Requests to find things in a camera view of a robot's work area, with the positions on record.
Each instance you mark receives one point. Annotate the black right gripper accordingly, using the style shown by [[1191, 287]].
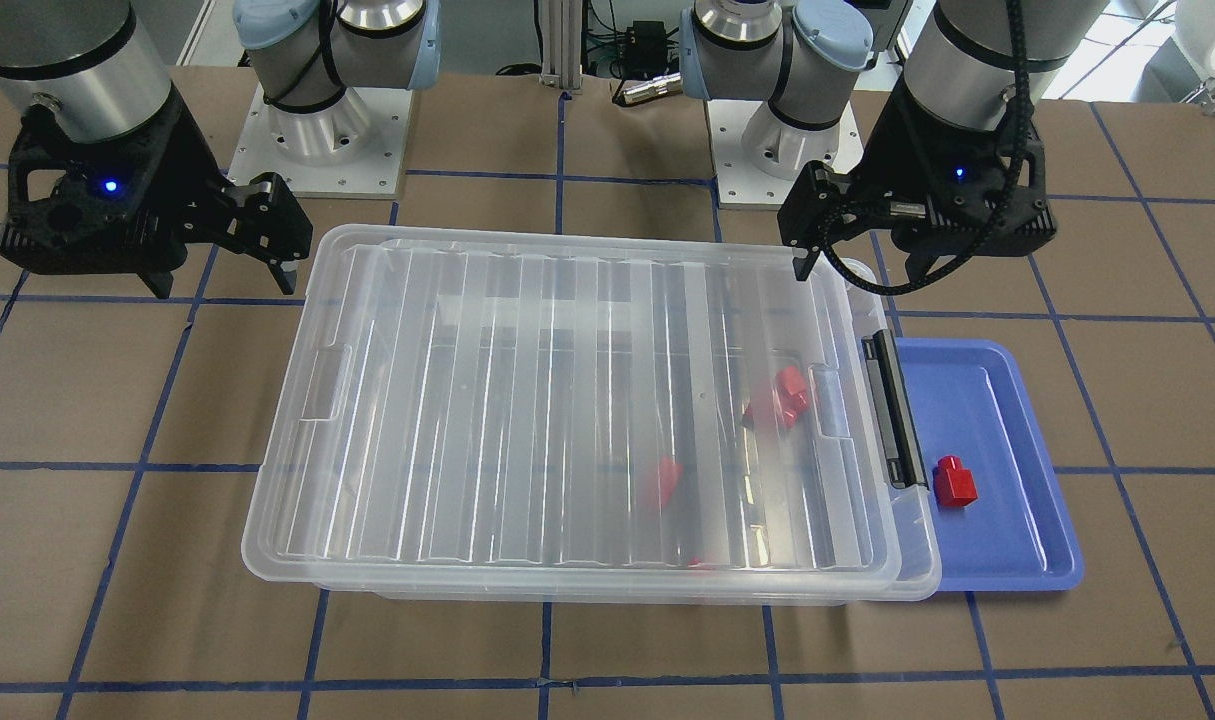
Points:
[[189, 190]]

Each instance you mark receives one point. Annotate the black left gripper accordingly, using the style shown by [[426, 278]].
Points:
[[879, 178]]

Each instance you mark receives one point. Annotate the clear plastic box lid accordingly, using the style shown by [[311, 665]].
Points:
[[577, 410]]

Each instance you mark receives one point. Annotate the red block from tray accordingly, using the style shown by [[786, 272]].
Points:
[[953, 483]]

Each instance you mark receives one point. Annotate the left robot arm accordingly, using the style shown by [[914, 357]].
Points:
[[973, 64]]

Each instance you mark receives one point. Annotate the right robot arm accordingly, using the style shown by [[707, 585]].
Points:
[[93, 64]]

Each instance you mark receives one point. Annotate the clear plastic storage box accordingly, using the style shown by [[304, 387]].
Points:
[[867, 560]]

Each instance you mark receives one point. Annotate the red block upper pair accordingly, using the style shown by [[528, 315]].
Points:
[[793, 390]]

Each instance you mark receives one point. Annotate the black power adapter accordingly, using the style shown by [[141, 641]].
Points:
[[646, 43]]

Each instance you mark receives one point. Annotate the blue plastic tray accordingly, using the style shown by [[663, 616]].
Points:
[[968, 400]]

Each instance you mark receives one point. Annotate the red block middle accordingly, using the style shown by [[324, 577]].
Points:
[[661, 486]]

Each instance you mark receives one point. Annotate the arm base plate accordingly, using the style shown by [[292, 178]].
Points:
[[758, 158], [354, 149]]

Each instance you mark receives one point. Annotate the black box latch handle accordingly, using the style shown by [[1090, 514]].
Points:
[[900, 446]]

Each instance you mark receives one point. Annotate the aluminium frame post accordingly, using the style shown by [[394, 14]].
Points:
[[561, 27]]

